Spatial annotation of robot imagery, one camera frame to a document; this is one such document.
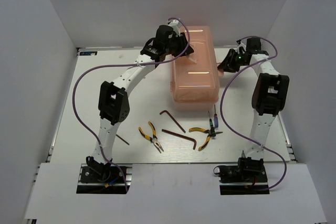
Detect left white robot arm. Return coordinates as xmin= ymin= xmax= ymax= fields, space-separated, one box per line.
xmin=86 ymin=19 xmax=194 ymax=182

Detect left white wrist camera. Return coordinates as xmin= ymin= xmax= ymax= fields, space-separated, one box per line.
xmin=167 ymin=17 xmax=182 ymax=36

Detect pink plastic tool box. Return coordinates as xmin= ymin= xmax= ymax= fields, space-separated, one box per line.
xmin=171 ymin=26 xmax=224 ymax=111

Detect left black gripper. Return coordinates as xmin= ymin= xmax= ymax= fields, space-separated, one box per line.
xmin=165 ymin=33 xmax=195 ymax=57

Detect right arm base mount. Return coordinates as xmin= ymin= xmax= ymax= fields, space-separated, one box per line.
xmin=213 ymin=157 xmax=269 ymax=196

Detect lower long hex key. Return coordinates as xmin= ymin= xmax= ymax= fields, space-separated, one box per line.
xmin=161 ymin=129 xmax=197 ymax=150

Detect upper long hex key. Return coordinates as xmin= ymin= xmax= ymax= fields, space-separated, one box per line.
xmin=159 ymin=110 xmax=186 ymax=133

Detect green black screwdriver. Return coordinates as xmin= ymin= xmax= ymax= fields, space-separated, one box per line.
xmin=208 ymin=112 xmax=216 ymax=137

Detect small dark hex key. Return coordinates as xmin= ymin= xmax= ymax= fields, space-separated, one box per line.
xmin=116 ymin=134 xmax=130 ymax=145

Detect yellow needle nose pliers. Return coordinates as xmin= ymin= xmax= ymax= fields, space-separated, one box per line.
xmin=138 ymin=121 xmax=164 ymax=153

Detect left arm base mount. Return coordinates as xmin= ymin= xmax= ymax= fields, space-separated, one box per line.
xmin=76 ymin=164 xmax=132 ymax=195

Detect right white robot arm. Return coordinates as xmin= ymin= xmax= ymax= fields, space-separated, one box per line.
xmin=217 ymin=36 xmax=290 ymax=182

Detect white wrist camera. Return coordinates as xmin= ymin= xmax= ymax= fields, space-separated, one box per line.
xmin=235 ymin=40 xmax=246 ymax=55
xmin=167 ymin=17 xmax=182 ymax=36

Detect long hex key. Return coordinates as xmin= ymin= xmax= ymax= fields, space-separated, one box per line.
xmin=159 ymin=110 xmax=186 ymax=133
xmin=161 ymin=129 xmax=197 ymax=150

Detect yellow side cutter pliers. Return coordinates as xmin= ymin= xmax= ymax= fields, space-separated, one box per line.
xmin=188 ymin=126 xmax=224 ymax=152

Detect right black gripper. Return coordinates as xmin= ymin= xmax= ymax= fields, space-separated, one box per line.
xmin=217 ymin=48 xmax=248 ymax=73

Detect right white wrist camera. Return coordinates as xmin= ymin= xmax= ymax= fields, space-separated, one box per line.
xmin=235 ymin=40 xmax=246 ymax=55

